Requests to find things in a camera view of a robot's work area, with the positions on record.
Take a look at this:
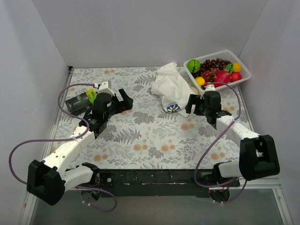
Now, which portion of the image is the red dragon fruit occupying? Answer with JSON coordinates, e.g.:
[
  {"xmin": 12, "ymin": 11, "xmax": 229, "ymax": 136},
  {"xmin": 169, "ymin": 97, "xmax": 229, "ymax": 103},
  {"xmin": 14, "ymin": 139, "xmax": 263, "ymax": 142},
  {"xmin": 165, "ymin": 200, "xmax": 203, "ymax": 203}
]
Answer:
[{"xmin": 213, "ymin": 70, "xmax": 232, "ymax": 88}]

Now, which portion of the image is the red apple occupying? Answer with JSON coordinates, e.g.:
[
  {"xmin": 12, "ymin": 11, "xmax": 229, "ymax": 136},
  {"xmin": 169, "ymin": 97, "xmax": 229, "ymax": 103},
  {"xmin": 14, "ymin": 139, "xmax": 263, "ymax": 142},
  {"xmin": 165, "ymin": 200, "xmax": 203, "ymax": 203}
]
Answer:
[{"xmin": 231, "ymin": 72, "xmax": 242, "ymax": 82}]

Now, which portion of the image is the black green cardboard box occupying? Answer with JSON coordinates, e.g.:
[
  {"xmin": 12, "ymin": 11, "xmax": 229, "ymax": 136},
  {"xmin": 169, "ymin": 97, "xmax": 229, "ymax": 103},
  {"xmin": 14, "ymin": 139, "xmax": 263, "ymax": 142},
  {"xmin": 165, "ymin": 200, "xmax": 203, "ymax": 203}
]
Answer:
[{"xmin": 65, "ymin": 89, "xmax": 98, "ymax": 116}]

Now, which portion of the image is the yellow orange left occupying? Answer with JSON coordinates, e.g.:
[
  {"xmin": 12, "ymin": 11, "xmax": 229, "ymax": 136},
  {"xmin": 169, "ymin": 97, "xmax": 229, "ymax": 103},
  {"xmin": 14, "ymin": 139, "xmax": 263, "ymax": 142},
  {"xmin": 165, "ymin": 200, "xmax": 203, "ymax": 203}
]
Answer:
[{"xmin": 195, "ymin": 77, "xmax": 206, "ymax": 86}]

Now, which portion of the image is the red grape bunch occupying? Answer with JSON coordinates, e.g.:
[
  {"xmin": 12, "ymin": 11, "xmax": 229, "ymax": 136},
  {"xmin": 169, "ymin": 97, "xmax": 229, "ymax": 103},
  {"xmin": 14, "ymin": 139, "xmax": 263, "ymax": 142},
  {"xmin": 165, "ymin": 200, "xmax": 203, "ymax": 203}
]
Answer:
[{"xmin": 200, "ymin": 68, "xmax": 219, "ymax": 82}]

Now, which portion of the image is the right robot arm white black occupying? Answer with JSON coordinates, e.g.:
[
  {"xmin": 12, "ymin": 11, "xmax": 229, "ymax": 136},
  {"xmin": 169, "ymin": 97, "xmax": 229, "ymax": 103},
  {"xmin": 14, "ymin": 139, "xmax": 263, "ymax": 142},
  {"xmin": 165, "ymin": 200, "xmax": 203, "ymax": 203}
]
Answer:
[{"xmin": 185, "ymin": 90, "xmax": 280, "ymax": 188}]

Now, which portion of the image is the dark purple grape bunch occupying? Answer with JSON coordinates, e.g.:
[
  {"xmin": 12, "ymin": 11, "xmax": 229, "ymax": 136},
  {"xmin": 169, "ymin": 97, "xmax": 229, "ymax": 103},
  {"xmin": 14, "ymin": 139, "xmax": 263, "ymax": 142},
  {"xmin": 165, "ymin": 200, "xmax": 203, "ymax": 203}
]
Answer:
[{"xmin": 200, "ymin": 58, "xmax": 231, "ymax": 72}]

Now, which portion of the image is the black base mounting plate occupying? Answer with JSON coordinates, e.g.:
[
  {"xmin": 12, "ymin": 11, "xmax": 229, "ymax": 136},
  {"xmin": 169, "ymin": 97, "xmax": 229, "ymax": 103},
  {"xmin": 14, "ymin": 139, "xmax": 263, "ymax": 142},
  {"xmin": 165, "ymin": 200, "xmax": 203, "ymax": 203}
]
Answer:
[{"xmin": 72, "ymin": 168, "xmax": 241, "ymax": 199}]

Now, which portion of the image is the green watermelon ball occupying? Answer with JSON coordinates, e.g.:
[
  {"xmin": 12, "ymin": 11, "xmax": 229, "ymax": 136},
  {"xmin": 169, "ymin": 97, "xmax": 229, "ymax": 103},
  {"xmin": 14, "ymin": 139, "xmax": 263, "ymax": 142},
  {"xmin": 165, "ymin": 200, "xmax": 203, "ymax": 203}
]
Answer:
[{"xmin": 187, "ymin": 59, "xmax": 201, "ymax": 74}]

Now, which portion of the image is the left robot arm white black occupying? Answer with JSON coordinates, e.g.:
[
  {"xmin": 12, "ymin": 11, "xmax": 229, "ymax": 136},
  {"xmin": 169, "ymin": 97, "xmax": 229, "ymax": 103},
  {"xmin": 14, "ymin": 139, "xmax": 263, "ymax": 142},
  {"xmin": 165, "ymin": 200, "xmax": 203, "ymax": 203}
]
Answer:
[{"xmin": 27, "ymin": 89, "xmax": 134, "ymax": 205}]

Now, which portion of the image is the white t-shirt daisy print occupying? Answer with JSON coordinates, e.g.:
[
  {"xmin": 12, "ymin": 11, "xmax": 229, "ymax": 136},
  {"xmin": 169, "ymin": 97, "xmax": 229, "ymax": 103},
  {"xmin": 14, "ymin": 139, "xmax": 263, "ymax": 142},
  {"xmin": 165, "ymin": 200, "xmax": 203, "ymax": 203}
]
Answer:
[{"xmin": 151, "ymin": 62, "xmax": 198, "ymax": 118}]

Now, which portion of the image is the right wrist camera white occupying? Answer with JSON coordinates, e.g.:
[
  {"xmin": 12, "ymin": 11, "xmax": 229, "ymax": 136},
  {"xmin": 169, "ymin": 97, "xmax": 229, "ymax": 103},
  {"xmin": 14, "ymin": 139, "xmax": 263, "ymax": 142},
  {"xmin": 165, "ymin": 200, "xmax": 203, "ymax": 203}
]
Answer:
[{"xmin": 204, "ymin": 83, "xmax": 215, "ymax": 93}]

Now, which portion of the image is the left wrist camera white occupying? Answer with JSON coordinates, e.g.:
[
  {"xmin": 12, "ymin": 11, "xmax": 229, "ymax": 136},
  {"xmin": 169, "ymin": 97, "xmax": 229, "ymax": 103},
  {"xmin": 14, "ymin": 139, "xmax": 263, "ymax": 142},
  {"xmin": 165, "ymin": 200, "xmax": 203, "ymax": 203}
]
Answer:
[{"xmin": 97, "ymin": 80, "xmax": 115, "ymax": 96}]

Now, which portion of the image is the yellow lemon back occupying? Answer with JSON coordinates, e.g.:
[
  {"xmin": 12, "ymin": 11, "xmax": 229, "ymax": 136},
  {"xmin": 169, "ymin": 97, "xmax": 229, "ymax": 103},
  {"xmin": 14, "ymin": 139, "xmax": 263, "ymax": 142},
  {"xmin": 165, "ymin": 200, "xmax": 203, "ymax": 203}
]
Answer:
[{"xmin": 232, "ymin": 63, "xmax": 241, "ymax": 72}]

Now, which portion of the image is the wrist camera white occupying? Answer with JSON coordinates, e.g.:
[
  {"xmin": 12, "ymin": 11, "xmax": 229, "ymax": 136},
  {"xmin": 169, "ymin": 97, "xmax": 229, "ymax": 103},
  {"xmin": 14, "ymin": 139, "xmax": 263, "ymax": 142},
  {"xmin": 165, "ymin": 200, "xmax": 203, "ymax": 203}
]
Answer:
[
  {"xmin": 97, "ymin": 80, "xmax": 115, "ymax": 96},
  {"xmin": 204, "ymin": 83, "xmax": 215, "ymax": 93}
]

